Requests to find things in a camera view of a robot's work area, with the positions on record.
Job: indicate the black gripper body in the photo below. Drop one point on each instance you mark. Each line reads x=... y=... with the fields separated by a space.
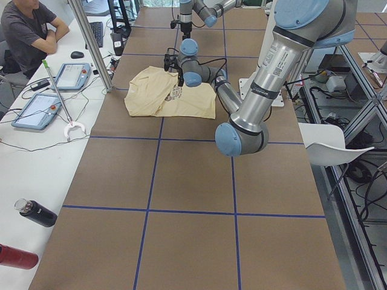
x=180 y=74
x=184 y=28

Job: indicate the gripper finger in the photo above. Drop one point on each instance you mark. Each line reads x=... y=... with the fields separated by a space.
x=180 y=81

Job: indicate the cream long-sleeve California shirt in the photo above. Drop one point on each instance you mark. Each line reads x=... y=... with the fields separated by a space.
x=155 y=92

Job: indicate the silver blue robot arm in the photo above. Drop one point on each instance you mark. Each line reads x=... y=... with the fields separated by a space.
x=299 y=26
x=208 y=15

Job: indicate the black keyboard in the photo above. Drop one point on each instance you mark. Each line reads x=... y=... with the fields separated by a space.
x=97 y=29

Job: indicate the black computer mouse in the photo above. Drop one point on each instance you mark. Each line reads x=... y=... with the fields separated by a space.
x=77 y=55

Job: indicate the upper teach pendant tablet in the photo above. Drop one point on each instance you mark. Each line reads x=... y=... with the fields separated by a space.
x=72 y=76

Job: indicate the teach pendant tablet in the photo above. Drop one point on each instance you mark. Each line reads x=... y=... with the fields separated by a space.
x=38 y=113
x=72 y=76

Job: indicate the reacher grabber stick tool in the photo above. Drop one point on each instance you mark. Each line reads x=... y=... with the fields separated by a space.
x=71 y=123

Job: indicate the black power adapter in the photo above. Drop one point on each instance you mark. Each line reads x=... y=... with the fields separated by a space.
x=39 y=85

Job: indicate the lower teach pendant tablet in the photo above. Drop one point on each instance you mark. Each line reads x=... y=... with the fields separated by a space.
x=38 y=113

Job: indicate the seated person in grey shirt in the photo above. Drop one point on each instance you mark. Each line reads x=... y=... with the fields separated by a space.
x=32 y=32

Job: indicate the white plastic chair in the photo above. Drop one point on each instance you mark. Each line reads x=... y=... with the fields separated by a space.
x=325 y=145

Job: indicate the black water bottle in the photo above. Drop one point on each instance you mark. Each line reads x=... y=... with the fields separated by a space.
x=35 y=212

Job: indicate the red water bottle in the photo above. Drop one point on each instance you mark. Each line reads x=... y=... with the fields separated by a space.
x=17 y=258

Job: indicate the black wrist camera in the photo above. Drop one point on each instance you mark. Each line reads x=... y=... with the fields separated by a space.
x=170 y=62
x=174 y=23

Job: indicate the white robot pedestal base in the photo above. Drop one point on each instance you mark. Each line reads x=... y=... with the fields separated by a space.
x=246 y=85

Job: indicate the white pedestal column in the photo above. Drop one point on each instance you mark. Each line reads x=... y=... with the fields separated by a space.
x=268 y=36

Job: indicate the aluminium frame post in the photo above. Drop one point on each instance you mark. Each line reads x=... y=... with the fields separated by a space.
x=90 y=40

